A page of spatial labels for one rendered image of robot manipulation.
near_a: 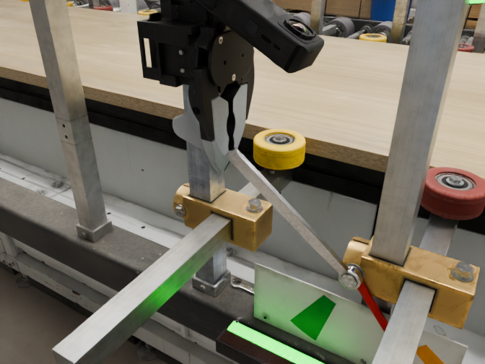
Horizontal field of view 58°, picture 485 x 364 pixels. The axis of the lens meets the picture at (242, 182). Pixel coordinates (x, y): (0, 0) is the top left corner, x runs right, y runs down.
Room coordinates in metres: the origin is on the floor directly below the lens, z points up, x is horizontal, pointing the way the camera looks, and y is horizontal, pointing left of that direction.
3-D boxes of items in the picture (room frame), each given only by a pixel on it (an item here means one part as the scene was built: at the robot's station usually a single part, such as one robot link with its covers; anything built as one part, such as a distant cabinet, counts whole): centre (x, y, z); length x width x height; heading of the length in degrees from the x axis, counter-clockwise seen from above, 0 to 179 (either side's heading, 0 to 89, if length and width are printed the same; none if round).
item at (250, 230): (0.50, 0.03, 0.84); 0.13 x 0.06 x 0.05; 59
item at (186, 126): (0.40, 0.04, 1.01); 0.06 x 0.03 x 0.09; 59
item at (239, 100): (0.43, 0.03, 1.01); 0.06 x 0.03 x 0.09; 59
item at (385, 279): (0.37, -0.19, 0.85); 0.13 x 0.06 x 0.05; 59
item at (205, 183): (0.51, 0.05, 0.87); 0.03 x 0.03 x 0.48; 59
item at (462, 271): (0.34, -0.23, 0.88); 0.02 x 0.02 x 0.01
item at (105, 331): (0.44, 0.05, 0.84); 0.43 x 0.03 x 0.04; 149
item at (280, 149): (0.61, -0.06, 0.85); 0.08 x 0.08 x 0.11
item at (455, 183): (0.48, -0.27, 0.85); 0.08 x 0.08 x 0.11
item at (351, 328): (0.38, -0.13, 0.75); 0.26 x 0.01 x 0.10; 59
